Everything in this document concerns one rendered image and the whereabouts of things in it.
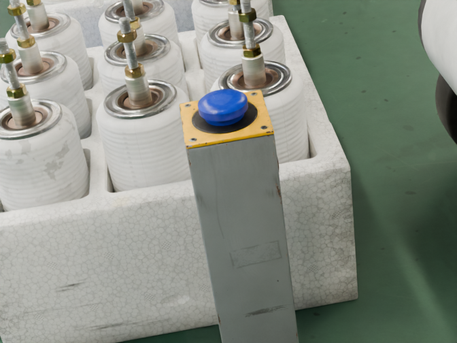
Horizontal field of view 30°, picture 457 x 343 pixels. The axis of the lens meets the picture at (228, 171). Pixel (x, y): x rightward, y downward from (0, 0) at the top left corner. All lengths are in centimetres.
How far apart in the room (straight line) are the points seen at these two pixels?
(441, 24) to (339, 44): 75
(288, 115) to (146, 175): 15
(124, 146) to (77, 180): 7
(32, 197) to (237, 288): 25
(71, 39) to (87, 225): 29
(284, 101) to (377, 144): 39
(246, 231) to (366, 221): 38
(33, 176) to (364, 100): 62
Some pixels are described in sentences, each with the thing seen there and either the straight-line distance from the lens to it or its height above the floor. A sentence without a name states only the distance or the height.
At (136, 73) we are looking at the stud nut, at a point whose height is 28.
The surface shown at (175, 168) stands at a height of 19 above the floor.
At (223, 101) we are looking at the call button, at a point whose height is 33.
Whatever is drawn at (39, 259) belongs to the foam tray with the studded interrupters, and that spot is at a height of 13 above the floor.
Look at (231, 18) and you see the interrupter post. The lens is 96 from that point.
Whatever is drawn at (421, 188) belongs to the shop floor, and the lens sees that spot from 113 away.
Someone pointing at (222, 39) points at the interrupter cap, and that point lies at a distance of 96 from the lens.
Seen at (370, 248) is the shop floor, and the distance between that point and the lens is 103.
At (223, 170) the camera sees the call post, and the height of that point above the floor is 29.
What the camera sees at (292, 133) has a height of 20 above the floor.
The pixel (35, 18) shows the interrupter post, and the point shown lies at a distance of 108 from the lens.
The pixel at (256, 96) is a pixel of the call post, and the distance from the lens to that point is 71.
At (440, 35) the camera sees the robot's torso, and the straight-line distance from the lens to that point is 76.
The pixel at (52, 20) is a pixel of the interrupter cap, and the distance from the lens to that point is 111.
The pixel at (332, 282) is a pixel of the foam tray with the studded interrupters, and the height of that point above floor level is 3.
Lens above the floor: 66
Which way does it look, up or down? 33 degrees down
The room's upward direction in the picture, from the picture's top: 9 degrees counter-clockwise
